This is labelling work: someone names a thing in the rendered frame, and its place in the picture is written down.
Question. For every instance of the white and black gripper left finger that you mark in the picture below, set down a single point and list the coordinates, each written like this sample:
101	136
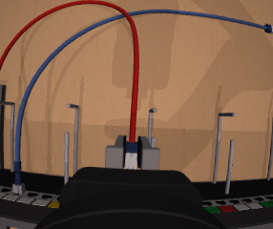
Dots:
115	154

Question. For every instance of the red patch cord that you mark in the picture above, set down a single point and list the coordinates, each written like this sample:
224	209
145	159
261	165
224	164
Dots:
133	120

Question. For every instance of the blue cable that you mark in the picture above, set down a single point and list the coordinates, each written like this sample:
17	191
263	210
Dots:
17	162

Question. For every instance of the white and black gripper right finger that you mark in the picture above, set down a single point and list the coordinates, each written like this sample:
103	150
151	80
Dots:
147	156

